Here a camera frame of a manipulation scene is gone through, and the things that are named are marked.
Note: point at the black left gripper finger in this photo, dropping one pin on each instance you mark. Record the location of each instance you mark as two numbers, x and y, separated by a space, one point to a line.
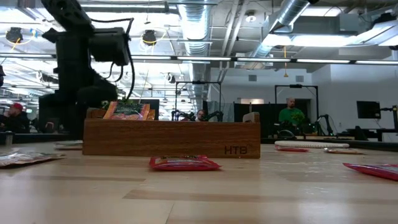
73 115
96 93

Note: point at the beige tea bag packet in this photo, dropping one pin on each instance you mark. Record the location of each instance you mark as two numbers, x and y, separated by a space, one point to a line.
68 147
342 151
25 158

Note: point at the orange tea bag packet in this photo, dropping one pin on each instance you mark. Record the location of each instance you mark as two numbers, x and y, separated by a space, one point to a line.
151 115
124 110

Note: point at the wooden three-compartment tea box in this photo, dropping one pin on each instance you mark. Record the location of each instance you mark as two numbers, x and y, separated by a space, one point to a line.
171 138

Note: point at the black cabinet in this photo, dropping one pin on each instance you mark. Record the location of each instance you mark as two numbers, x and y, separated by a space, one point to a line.
46 115

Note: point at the person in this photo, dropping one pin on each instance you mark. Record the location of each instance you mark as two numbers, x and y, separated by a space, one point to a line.
201 115
289 115
15 121

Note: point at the black hanging spot lamp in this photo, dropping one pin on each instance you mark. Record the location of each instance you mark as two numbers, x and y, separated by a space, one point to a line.
14 35
149 37

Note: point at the small grey cylinder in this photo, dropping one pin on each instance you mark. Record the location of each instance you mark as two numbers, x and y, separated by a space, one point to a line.
8 138

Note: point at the yellow hanging pendant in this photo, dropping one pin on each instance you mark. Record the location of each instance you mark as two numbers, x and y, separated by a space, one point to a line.
285 74

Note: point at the green background plant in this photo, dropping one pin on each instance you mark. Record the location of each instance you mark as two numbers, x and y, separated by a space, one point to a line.
298 117

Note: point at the round woven beige trivet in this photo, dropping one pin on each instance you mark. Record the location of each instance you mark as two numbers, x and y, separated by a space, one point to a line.
311 144

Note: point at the black background table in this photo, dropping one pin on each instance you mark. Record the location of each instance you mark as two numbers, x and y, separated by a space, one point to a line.
373 132

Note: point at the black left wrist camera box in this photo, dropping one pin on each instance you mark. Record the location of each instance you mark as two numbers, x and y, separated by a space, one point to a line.
109 46

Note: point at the black background rig frame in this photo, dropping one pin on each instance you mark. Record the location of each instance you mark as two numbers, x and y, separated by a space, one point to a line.
199 82
295 86

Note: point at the silver ceiling duct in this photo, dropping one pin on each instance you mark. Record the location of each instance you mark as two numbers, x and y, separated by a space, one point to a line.
196 25
289 12

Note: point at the black wall monitor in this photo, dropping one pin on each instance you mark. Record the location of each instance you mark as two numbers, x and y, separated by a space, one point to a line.
368 109

